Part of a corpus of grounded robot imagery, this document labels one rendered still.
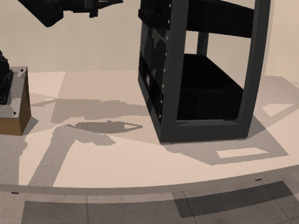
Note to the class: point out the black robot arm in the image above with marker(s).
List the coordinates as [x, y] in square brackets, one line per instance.
[48, 12]

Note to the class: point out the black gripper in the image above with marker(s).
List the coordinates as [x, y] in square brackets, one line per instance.
[99, 5]

